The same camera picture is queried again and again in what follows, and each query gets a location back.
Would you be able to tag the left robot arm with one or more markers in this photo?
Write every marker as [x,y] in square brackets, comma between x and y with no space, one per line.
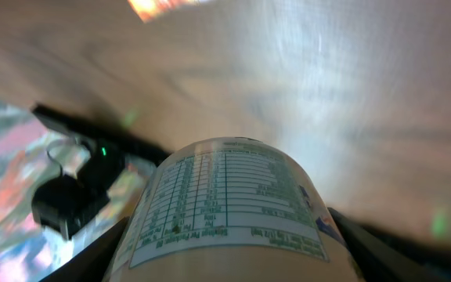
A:
[66,203]

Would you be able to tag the green lid jar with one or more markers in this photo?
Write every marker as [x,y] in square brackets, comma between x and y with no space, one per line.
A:
[231,209]

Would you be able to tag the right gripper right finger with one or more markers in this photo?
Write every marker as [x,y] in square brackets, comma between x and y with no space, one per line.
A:
[382,256]

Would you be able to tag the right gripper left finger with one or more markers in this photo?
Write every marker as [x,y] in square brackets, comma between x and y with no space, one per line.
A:
[91,264]

